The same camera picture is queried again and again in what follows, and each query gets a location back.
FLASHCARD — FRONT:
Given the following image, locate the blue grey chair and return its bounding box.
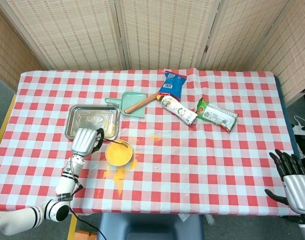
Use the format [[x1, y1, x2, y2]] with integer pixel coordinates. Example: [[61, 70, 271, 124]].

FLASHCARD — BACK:
[[96, 212, 205, 240]]

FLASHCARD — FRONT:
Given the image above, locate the small yellow food crumb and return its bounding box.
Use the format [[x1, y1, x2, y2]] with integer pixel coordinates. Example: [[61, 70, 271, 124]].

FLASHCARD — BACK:
[[147, 134, 162, 144]]

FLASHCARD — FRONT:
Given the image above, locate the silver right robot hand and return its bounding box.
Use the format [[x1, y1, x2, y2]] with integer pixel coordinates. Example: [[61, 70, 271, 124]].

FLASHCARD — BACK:
[[264, 149, 305, 215]]

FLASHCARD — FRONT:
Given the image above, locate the wooden rolling pin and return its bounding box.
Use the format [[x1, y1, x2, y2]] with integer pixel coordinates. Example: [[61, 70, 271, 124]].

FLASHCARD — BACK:
[[124, 92, 160, 115]]

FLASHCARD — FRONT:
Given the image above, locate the green snack packet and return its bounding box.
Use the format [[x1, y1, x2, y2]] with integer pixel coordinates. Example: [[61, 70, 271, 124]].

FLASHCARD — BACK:
[[194, 96, 240, 133]]

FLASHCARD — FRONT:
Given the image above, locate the white drink bottle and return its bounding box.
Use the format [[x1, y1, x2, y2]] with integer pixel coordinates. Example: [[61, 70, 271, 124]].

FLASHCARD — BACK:
[[156, 94, 199, 127]]

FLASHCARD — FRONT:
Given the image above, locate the dark metal spoon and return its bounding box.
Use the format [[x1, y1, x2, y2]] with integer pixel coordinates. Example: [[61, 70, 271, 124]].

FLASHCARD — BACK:
[[103, 138, 130, 149]]

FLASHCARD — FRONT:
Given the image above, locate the red white checkered tablecloth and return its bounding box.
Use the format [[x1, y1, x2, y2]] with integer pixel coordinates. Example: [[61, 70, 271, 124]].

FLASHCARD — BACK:
[[0, 67, 303, 217]]

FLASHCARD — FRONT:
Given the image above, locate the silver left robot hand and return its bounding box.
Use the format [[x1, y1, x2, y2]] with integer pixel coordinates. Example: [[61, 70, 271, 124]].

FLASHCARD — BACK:
[[70, 127, 106, 158]]

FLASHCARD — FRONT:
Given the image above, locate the yellow bowl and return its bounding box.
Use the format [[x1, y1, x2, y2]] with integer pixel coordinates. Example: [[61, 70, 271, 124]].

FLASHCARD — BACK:
[[104, 139, 134, 167]]

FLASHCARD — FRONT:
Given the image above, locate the orange box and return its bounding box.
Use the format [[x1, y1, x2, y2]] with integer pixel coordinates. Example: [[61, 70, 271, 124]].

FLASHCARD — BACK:
[[73, 229, 98, 240]]

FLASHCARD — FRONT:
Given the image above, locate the woven folding screen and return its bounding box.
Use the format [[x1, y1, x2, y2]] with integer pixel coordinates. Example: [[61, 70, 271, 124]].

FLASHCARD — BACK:
[[0, 0, 305, 107]]

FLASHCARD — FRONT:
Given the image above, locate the rectangular metal tray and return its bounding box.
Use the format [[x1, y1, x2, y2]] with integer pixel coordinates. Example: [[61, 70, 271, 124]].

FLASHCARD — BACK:
[[64, 104, 121, 142]]

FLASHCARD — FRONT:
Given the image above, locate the mint green dustpan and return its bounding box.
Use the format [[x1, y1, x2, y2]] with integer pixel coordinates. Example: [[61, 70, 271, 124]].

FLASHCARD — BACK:
[[104, 91, 149, 119]]

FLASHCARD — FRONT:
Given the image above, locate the blue snack bag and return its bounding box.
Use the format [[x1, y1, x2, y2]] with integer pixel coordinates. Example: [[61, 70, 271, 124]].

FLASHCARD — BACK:
[[158, 70, 187, 102]]

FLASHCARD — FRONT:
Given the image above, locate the yellow powder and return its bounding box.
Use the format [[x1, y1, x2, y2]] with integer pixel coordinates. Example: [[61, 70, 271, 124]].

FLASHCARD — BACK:
[[98, 159, 140, 196]]

